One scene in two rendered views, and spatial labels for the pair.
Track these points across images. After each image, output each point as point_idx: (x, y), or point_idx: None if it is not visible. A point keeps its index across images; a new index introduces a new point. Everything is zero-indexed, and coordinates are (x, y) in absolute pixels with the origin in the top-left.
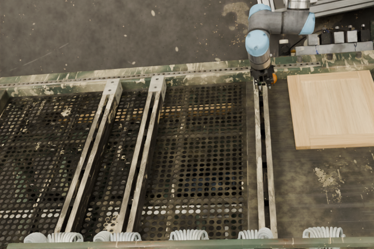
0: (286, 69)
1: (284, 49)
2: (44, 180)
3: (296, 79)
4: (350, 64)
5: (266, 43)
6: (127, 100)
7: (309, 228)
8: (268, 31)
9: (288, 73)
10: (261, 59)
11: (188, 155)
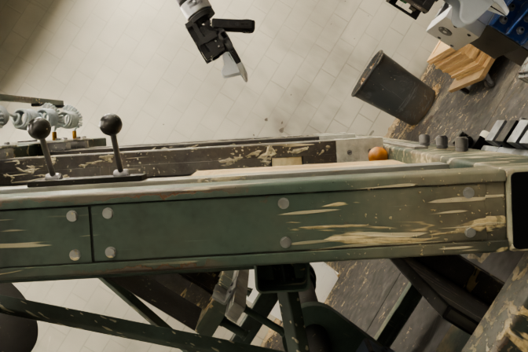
0: (394, 147)
1: (454, 137)
2: (403, 328)
3: (382, 161)
4: (427, 152)
5: None
6: (506, 276)
7: None
8: None
9: (394, 155)
10: None
11: None
